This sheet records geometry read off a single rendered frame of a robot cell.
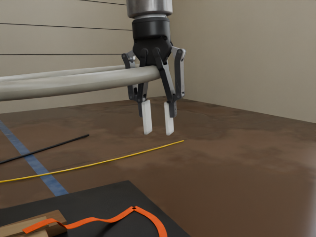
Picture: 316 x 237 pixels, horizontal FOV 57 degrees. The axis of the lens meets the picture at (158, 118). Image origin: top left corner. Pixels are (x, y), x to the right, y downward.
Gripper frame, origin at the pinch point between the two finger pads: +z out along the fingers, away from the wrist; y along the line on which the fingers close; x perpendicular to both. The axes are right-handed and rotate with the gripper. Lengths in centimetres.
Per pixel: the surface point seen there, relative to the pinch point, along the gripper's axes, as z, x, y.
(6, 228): 73, -43, 110
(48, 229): 77, -54, 93
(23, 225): 73, -49, 105
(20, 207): 80, -73, 134
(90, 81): -9.9, 16.8, 4.1
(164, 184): 89, -145, 58
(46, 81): -10.6, 20.9, 9.1
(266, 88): 58, -469, -10
